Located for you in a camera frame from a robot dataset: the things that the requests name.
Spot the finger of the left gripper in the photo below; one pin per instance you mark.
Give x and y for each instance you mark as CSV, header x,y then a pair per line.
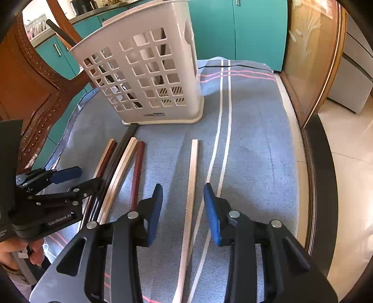
x,y
39,179
77,193

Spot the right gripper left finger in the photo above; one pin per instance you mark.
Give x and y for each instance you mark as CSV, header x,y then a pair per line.
x,y
132,230

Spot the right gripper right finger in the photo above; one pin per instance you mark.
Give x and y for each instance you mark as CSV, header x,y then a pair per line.
x,y
236,230

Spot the black chopstick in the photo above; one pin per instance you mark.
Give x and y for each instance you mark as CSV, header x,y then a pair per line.
x,y
95,203

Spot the brown and cream chopstick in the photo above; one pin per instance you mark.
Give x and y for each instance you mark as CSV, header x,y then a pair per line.
x,y
99,172

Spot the cream chopstick middle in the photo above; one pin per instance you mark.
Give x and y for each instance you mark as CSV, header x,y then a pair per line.
x,y
115,183

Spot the cream chopstick right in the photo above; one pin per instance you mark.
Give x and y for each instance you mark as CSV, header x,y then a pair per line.
x,y
190,196

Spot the dark red chopstick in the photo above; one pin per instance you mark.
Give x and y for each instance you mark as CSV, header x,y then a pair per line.
x,y
136,175

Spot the blue striped table cloth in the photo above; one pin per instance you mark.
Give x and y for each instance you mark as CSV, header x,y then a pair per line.
x,y
245,152

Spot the carved wooden chair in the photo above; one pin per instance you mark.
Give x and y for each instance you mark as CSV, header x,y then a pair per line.
x,y
31,90

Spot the white plastic utensil basket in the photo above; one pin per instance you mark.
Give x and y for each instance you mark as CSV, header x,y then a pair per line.
x,y
144,62

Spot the black stick in basket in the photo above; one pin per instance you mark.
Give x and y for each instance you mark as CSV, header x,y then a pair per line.
x,y
61,33

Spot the white refrigerator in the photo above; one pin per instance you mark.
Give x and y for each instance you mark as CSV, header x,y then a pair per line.
x,y
353,81

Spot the wooden glass-front cabinet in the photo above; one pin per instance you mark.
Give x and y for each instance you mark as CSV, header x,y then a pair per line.
x,y
314,46

